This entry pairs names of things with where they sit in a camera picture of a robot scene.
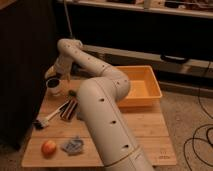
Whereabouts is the black cable on floor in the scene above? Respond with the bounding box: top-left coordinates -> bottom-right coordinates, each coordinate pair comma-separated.
182,59 -> 213,171

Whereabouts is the white handled dish brush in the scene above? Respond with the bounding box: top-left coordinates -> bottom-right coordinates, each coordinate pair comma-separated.
33,102 -> 68,130

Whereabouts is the crumpled grey cloth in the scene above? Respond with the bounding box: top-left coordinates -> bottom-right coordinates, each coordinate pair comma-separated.
60,136 -> 84,155

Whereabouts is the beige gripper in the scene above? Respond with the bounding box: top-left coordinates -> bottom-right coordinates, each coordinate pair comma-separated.
44,65 -> 71,80

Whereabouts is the metal pole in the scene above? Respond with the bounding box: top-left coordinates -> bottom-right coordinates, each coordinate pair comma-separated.
63,0 -> 74,39

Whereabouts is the wooden board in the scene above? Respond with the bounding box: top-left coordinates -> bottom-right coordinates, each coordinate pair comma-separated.
21,78 -> 178,168

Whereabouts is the low wooden shelf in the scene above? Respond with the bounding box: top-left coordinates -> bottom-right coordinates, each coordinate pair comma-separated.
84,45 -> 213,79

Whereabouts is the green vegetable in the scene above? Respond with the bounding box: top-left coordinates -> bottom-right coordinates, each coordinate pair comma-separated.
68,90 -> 77,97

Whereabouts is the brown striped block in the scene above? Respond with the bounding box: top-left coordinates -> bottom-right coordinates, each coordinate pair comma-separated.
60,100 -> 77,121

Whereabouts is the black handle on shelf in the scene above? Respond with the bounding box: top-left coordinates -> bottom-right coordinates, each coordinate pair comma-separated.
160,55 -> 189,64

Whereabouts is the red orange apple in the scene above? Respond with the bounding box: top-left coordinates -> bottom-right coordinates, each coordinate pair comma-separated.
41,140 -> 57,156

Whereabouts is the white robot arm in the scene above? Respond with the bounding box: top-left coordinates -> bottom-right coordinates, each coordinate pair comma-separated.
45,39 -> 155,171

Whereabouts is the orange plastic bin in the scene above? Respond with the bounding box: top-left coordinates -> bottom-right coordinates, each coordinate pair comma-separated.
118,65 -> 162,107

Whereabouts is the glass cup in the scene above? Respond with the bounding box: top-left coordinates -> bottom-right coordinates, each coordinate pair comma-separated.
46,78 -> 61,96

